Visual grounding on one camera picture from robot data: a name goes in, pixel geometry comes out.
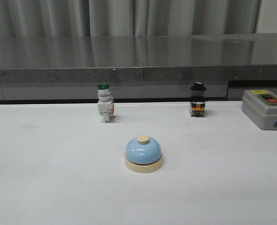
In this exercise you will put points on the blue call bell cream base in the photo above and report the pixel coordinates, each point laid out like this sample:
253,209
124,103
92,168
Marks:
143,154

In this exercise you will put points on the grey stone counter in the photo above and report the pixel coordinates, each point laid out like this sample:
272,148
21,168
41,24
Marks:
158,68

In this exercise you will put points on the grey curtain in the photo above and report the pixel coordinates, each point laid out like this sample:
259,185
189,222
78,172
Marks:
102,18

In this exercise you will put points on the green pushbutton switch white body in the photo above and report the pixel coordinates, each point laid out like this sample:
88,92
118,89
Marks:
106,102

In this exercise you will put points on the black rotary selector switch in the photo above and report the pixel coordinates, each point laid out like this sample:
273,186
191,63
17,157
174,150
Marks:
197,103

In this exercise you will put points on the grey push button switch box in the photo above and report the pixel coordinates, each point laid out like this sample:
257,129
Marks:
261,107

